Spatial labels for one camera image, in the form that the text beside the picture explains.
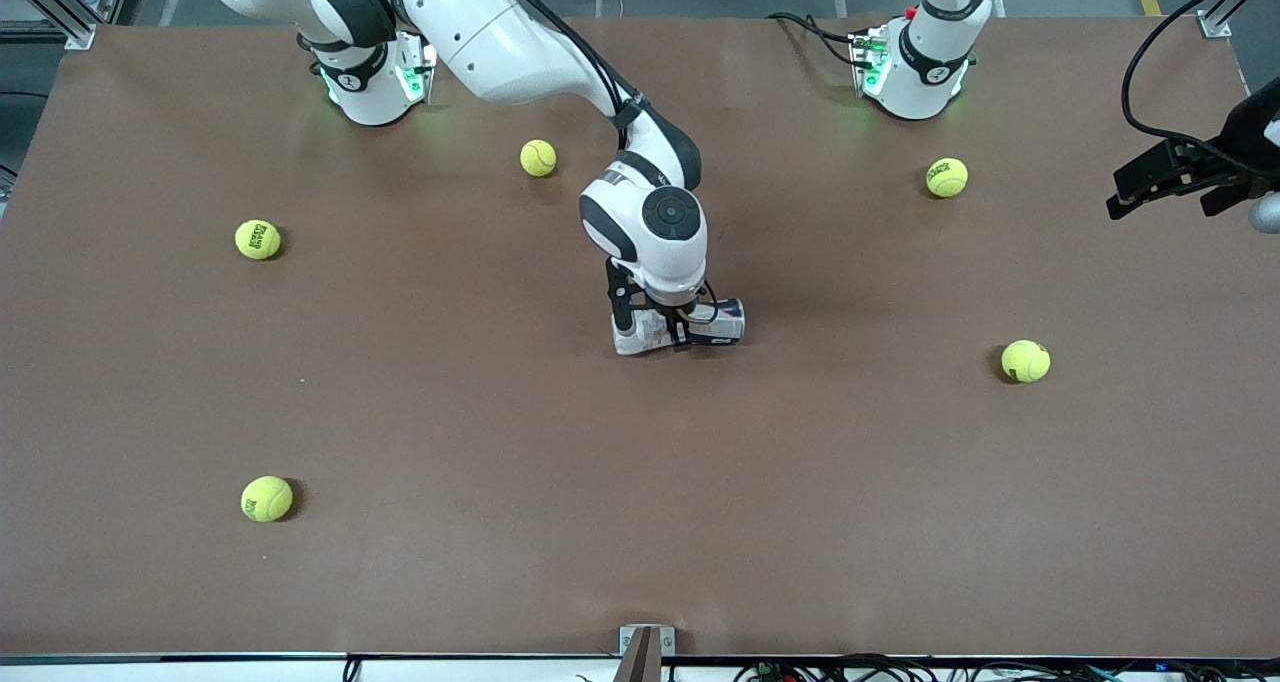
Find clear tennis ball can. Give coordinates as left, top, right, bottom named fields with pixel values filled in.
left=612, top=298, right=747, bottom=356

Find yellow tennis ball black print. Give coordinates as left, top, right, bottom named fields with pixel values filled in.
left=241, top=476, right=295, bottom=523
left=926, top=158, right=969, bottom=199
left=235, top=220, right=282, bottom=261
left=1002, top=340, right=1052, bottom=383

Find grey metal table bracket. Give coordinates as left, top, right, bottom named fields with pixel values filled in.
left=619, top=625, right=676, bottom=656

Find black left arm base cable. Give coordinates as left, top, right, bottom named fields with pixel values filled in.
left=767, top=12, right=871, bottom=71

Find brown camera mount post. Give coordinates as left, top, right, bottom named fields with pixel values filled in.
left=612, top=630, right=663, bottom=682

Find tangled black cable bundle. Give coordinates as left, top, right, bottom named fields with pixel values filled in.
left=735, top=654, right=1280, bottom=682

